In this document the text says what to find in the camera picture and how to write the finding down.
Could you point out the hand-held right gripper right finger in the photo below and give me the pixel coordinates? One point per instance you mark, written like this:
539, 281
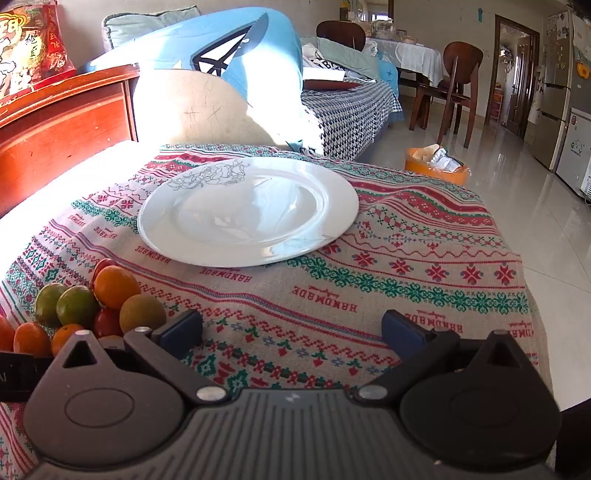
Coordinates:
401, 331

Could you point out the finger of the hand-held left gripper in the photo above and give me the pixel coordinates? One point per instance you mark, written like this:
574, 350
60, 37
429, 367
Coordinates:
23, 376

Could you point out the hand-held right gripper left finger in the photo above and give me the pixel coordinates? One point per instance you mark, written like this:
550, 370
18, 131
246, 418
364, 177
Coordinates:
182, 332

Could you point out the orange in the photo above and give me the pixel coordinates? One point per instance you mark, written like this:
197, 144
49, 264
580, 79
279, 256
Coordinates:
115, 286
30, 340
4, 333
67, 336

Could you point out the green citrus fruit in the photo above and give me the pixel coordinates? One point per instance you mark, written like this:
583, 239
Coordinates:
46, 300
76, 305

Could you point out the white plate with flower print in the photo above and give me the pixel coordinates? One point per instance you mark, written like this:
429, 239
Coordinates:
249, 217

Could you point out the brown kiwi fruit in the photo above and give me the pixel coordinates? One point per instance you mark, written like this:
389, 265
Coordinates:
142, 314

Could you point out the patterned woven tablecloth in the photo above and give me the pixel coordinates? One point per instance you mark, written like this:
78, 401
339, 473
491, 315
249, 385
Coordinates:
369, 295

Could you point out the orange trash bin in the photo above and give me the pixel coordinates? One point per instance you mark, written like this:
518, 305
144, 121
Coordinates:
415, 165

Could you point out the crumpled silver packet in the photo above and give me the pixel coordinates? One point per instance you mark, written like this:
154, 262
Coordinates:
445, 159

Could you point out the checkered sofa blanket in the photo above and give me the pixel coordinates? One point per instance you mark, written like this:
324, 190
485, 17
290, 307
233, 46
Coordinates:
351, 115

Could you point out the sofa with patterned cover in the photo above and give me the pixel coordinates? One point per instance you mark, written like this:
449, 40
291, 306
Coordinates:
198, 110

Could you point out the red-brown wooden cabinet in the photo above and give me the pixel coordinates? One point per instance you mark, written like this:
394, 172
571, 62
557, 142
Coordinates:
60, 134

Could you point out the white chest freezer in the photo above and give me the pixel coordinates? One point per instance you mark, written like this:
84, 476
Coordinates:
575, 152

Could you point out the blue star cushion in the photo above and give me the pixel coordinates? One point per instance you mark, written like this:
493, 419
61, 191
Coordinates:
388, 76

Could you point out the red-brown tray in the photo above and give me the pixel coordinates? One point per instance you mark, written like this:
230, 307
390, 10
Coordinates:
332, 84

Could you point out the dining table with white cloth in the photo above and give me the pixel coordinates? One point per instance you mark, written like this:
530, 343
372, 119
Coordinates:
415, 57

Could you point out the silver refrigerator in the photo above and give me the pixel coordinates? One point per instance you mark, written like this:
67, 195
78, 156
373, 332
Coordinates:
554, 101

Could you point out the dark wooden chair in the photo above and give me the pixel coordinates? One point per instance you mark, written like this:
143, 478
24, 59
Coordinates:
461, 60
341, 32

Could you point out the light teal cushion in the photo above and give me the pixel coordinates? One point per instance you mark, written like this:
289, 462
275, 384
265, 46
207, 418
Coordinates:
346, 57

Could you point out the white printed cloth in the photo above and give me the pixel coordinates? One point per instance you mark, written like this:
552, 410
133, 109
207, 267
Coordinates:
318, 64

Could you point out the brown wooden door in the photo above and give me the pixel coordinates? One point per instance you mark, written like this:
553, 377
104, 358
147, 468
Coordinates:
524, 69

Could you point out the blue cloth-covered chair back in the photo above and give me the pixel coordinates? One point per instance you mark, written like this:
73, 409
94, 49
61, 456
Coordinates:
277, 55

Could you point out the glass jar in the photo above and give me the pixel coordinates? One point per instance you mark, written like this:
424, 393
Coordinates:
385, 30

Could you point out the teal pillow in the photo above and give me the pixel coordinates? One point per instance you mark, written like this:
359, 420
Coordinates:
138, 23

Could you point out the red snack bag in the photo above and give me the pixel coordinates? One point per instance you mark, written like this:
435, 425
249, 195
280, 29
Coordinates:
57, 41

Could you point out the red gift box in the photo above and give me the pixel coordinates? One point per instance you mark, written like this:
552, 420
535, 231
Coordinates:
18, 55

